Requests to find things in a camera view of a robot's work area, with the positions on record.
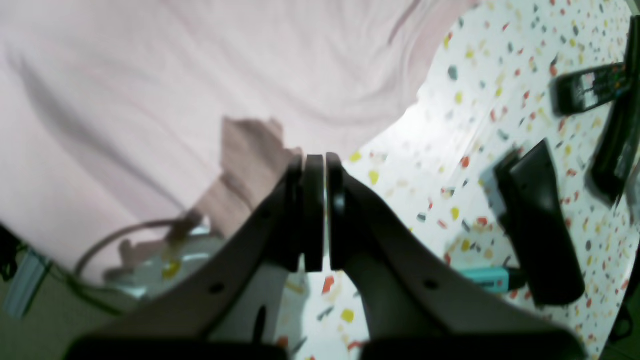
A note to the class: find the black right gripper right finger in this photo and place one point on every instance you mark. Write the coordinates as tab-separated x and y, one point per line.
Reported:
416	306

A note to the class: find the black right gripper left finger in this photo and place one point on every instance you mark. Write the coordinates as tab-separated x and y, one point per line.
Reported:
228	309

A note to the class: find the pink T-shirt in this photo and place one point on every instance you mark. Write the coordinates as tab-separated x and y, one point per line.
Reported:
117	113

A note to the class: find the teal highlighter marker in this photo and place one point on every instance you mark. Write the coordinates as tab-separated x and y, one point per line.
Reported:
497	280

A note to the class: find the black handheld device with grip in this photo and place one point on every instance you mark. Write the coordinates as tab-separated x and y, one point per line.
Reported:
522	191

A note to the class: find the long black bar remote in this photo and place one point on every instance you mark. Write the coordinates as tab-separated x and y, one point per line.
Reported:
614	158

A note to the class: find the black phone handset with keypad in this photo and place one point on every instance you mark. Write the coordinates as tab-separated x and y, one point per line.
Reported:
581	91

